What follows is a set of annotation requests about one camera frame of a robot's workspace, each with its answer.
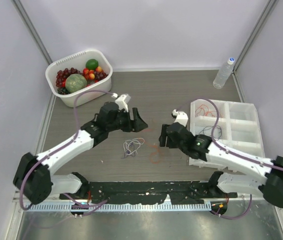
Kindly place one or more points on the green melon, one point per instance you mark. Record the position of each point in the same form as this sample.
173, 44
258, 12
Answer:
75, 82

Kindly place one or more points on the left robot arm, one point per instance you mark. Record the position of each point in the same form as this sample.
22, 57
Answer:
36, 176

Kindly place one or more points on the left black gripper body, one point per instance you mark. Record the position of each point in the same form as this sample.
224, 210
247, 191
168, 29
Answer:
124, 121

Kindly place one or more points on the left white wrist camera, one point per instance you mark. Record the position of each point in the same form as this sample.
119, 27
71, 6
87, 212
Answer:
122, 101

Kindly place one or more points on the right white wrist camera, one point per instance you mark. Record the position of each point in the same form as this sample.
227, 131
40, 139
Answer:
180, 117

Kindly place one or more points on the white plastic fruit basket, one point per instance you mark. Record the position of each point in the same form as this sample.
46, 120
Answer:
78, 61

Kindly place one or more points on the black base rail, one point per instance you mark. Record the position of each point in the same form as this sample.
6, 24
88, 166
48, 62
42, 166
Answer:
154, 192

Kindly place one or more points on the white compartment tray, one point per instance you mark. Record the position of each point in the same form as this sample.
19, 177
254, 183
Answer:
238, 125

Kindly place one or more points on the red yellow cherry cluster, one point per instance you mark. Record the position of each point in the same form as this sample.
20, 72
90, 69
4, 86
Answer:
93, 76

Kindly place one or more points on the clear water bottle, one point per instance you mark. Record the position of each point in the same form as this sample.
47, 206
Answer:
224, 73

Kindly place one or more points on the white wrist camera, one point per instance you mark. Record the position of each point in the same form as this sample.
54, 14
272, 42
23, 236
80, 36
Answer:
180, 117
122, 101

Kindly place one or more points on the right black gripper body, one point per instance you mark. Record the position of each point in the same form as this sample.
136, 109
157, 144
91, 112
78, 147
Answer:
170, 143

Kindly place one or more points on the green lime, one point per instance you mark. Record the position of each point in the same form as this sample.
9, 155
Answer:
92, 64

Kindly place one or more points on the red grape bunch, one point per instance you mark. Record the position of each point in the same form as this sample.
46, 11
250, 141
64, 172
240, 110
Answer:
62, 75

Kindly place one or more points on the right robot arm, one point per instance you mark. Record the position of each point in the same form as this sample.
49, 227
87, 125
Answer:
261, 177

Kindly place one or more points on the white slotted cable duct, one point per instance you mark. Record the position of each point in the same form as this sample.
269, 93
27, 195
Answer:
164, 207

